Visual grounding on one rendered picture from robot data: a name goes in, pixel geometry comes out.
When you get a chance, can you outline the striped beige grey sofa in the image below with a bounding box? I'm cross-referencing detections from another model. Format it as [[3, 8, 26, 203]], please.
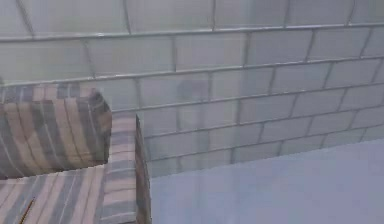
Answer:
[[0, 81, 153, 224]]

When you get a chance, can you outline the thin orange pencil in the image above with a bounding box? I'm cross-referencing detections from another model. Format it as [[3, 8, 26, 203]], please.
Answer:
[[18, 197, 36, 224]]

